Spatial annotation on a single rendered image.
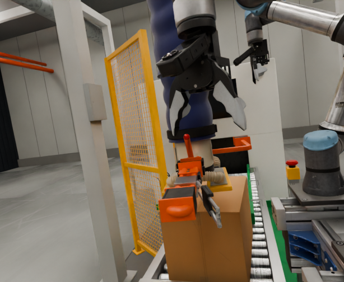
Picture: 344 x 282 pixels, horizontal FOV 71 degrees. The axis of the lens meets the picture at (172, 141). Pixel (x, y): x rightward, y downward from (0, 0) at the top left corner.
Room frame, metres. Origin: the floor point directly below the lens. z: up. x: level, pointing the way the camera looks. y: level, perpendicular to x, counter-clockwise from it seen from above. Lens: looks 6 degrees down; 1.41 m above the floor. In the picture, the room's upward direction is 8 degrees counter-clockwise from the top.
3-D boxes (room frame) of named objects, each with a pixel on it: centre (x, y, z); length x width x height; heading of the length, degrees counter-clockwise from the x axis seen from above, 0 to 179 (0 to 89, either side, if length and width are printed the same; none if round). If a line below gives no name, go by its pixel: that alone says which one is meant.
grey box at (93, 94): (2.04, 0.58, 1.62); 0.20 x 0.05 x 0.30; 163
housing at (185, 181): (0.66, -0.02, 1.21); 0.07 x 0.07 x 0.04; 81
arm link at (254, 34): (1.22, -0.47, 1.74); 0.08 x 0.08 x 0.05
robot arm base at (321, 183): (0.93, -0.57, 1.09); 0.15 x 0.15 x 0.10
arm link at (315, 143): (0.94, -0.58, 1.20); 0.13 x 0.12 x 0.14; 135
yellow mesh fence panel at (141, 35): (2.23, 0.32, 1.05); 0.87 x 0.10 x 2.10; 35
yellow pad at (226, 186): (1.11, -0.19, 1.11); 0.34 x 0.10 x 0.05; 171
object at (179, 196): (0.53, 0.00, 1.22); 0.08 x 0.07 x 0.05; 171
